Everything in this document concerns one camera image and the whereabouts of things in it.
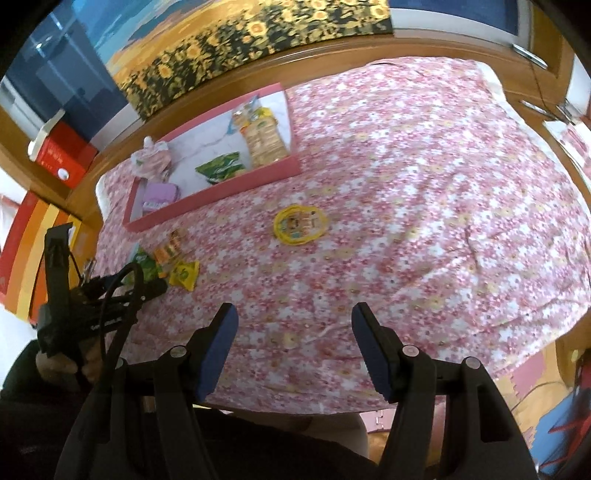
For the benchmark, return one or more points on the red box with white lid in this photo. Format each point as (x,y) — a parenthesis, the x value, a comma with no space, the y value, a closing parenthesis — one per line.
(60,157)

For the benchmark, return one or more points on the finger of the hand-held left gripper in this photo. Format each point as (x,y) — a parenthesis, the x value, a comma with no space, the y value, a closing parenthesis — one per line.
(111,321)
(147,290)

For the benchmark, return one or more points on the small white sill device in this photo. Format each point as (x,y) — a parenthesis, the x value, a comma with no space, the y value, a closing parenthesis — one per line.
(528,55)

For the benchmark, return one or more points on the person's dark clothing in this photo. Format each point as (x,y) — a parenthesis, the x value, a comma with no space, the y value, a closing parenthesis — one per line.
(277,452)

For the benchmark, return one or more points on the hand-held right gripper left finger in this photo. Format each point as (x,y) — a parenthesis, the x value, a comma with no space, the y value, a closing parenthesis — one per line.
(217,355)

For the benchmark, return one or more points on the round jelly cup snack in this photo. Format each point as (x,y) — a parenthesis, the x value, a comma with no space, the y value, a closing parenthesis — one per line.
(300,224)

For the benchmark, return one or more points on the small green snack packet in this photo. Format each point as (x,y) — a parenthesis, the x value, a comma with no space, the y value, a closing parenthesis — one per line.
(145,265)

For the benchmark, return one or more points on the purple snack packet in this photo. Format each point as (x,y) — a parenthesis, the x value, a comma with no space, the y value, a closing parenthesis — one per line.
(159,196)

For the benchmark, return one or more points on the person's left hand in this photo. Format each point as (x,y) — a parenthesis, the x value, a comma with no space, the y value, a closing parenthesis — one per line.
(53,369)

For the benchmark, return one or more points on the pink white snack pouch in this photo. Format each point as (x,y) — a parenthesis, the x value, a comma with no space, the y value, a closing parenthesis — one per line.
(150,161)

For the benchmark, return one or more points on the pink rectangular tray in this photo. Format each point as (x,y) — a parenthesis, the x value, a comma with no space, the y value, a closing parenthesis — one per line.
(258,177)

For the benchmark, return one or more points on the orange yellow striped box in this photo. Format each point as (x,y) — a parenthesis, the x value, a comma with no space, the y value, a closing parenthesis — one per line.
(23,263)

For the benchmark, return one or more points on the large green snack packet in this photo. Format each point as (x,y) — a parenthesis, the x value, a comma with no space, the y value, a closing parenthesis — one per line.
(220,168)

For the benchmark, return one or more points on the small orange snack packet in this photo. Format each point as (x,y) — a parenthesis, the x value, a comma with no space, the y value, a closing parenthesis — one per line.
(168,249)

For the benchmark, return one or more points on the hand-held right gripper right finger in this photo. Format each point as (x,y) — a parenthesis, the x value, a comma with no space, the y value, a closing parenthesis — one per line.
(376,360)

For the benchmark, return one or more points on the sunflower field painting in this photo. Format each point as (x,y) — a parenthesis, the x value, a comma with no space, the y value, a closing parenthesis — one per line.
(207,50)

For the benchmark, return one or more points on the pink floral cloth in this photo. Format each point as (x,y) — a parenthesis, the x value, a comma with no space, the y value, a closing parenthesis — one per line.
(415,207)

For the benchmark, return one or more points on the clear cracker packet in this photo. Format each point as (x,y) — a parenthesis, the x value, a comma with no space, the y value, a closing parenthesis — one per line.
(265,141)

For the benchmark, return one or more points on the yellow orange snack packet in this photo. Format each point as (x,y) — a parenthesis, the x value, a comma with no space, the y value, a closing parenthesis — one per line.
(251,113)

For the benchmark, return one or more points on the yellow square snack packet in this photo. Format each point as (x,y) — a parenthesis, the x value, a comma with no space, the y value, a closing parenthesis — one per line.
(184,274)

